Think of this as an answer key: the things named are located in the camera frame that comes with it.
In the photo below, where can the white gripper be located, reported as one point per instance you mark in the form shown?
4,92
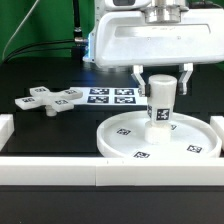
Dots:
126,39

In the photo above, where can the white round table top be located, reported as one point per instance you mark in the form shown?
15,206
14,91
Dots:
133,135

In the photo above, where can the white fiducial marker sheet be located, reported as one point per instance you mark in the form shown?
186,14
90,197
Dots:
109,96

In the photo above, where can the white right fence block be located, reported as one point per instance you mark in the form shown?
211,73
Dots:
217,123

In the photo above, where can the white fence block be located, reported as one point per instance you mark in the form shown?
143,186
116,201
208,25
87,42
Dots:
217,123
6,128

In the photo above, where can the white cross-shaped table base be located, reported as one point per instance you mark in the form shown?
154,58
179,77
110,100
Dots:
53,102

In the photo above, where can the white left fence block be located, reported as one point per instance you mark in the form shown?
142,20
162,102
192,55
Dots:
6,128

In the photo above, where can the white front fence bar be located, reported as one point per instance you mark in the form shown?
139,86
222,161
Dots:
72,171

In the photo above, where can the black vertical cable connector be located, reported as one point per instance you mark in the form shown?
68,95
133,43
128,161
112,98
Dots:
77,30

